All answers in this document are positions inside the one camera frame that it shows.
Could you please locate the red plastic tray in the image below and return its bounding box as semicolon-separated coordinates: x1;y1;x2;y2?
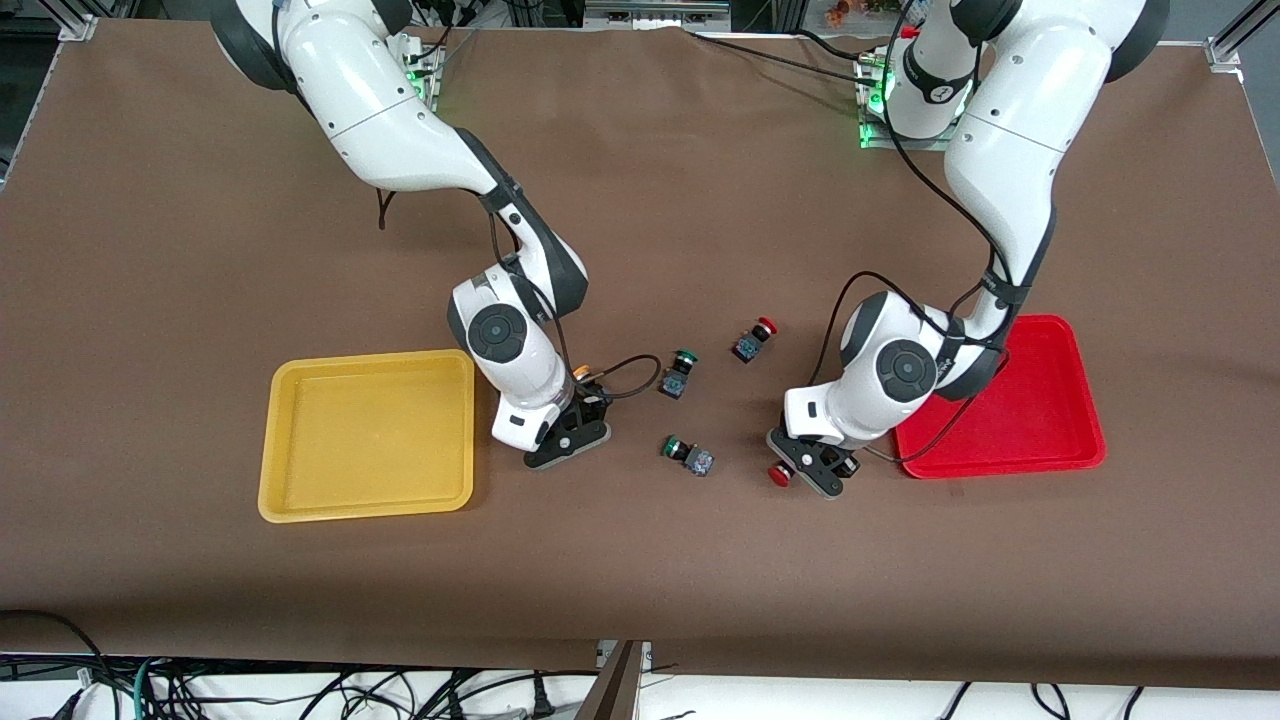
893;314;1108;480

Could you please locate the yellow plastic tray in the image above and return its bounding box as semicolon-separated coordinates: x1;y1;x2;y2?
257;348;477;525

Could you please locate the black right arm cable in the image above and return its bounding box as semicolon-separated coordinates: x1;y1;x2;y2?
375;185;663;401

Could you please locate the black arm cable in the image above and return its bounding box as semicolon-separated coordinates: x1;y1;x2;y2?
818;0;1013;473
375;185;663;401

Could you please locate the green push button switch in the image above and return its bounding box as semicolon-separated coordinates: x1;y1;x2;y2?
661;435;716;478
658;349;700;401

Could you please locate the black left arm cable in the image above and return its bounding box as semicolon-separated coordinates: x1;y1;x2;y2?
818;0;1013;473

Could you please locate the metal support post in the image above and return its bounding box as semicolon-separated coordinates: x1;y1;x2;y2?
573;640;651;720

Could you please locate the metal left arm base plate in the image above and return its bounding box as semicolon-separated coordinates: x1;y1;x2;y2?
857;50;963;152

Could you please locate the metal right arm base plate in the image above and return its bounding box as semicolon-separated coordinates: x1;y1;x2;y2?
398;33;446;113

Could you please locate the long black table cable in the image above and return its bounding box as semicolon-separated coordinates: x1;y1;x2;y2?
685;28;886;83

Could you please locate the aluminium frame profile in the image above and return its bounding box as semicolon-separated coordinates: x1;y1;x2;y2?
583;0;733;31

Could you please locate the short black table cable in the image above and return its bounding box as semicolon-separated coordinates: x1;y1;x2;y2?
795;28;881;63

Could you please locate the black looped floor cable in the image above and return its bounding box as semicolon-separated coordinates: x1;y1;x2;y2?
0;609;106;691

